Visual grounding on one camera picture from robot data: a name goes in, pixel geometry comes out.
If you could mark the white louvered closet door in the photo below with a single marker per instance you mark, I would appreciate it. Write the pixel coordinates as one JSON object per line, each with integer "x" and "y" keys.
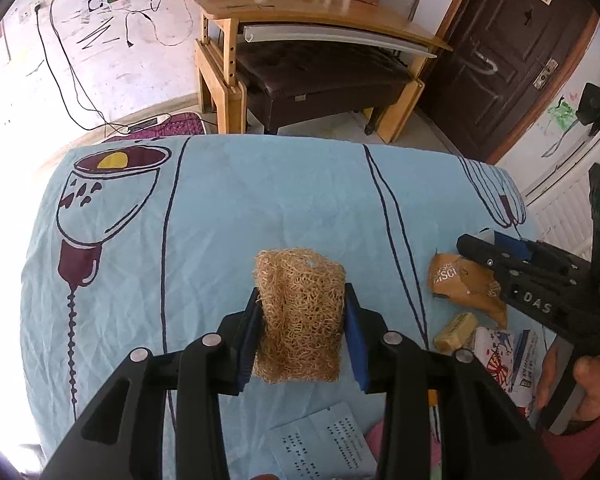
{"x": 561, "y": 209}

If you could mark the brown biscuit wrapper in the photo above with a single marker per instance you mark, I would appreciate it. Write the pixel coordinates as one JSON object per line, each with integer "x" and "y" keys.
{"x": 465, "y": 283}

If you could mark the small yellow wrapped block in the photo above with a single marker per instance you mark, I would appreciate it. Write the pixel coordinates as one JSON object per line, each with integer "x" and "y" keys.
{"x": 456, "y": 333}

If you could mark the person's right hand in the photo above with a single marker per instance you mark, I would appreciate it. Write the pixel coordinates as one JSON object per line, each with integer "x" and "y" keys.
{"x": 586, "y": 373}

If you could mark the white patterned tissue pack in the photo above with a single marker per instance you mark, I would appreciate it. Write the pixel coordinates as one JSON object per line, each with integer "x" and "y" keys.
{"x": 495, "y": 350}

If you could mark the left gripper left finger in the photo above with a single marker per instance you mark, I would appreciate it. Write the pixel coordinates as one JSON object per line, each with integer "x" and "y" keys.
{"x": 119, "y": 435}

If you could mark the black bag on hook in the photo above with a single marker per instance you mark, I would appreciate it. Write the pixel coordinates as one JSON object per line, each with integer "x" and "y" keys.
{"x": 588, "y": 112}

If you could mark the light blue patterned tablecloth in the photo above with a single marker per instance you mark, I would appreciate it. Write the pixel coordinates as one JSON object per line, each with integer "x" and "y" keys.
{"x": 151, "y": 243}

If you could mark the white printed paper sheet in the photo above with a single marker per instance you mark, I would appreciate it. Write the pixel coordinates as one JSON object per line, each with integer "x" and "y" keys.
{"x": 328, "y": 444}

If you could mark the red sleeved forearm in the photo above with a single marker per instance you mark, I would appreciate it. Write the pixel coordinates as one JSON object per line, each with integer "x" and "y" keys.
{"x": 574, "y": 454}

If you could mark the wooden desk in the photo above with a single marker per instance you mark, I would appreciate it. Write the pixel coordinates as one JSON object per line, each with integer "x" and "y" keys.
{"x": 223, "y": 21}

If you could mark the dark brown door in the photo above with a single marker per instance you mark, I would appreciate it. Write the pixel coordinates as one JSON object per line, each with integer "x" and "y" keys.
{"x": 505, "y": 56}

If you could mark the tan loofah sponge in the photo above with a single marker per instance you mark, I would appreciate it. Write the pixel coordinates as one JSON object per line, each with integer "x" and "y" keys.
{"x": 302, "y": 297}

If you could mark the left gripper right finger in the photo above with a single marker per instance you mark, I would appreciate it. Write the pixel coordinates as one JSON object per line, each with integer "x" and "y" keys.
{"x": 483, "y": 436}

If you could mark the dark brown bench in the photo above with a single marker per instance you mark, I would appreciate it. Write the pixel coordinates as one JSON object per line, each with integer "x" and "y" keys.
{"x": 284, "y": 95}

